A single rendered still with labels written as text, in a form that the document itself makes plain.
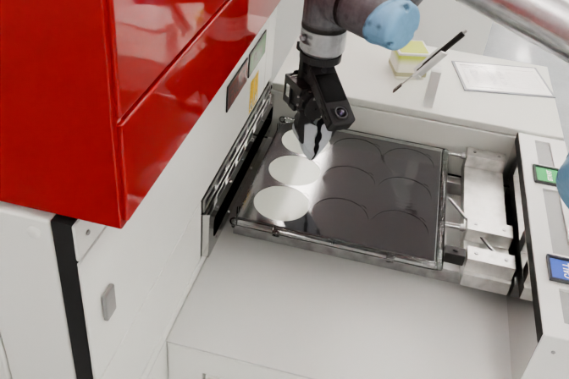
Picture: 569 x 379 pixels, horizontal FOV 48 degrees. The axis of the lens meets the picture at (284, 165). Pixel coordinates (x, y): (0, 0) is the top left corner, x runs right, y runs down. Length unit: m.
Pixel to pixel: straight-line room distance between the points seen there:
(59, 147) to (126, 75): 0.09
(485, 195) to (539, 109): 0.28
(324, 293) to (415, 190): 0.28
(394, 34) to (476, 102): 0.56
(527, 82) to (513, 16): 0.67
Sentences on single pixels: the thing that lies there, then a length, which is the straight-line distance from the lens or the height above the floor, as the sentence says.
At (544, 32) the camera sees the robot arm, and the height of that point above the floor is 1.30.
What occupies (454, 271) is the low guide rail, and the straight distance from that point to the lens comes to 1.18.
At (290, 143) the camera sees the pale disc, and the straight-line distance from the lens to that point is 1.32.
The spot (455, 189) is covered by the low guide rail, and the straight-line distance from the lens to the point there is 1.40.
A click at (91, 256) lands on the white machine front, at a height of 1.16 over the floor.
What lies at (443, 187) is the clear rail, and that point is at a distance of 1.28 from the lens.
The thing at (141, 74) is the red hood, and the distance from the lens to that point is 0.57.
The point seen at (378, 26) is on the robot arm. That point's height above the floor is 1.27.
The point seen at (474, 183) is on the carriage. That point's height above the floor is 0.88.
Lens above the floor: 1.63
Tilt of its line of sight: 35 degrees down
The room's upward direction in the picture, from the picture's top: 6 degrees clockwise
